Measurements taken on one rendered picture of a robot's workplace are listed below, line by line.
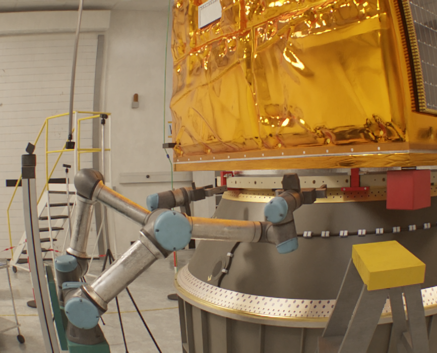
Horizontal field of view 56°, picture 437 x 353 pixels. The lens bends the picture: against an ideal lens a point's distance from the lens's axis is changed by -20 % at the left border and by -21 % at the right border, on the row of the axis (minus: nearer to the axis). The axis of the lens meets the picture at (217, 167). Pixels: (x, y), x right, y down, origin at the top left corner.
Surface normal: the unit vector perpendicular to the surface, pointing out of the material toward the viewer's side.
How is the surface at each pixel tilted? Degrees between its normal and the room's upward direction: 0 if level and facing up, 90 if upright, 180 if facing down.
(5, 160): 90
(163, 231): 85
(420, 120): 88
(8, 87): 90
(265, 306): 43
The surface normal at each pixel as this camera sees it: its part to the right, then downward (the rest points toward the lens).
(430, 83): 0.47, -0.01
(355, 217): -0.34, -0.46
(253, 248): -0.69, -0.45
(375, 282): -0.16, 0.00
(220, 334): -0.81, 0.02
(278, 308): -0.43, -0.72
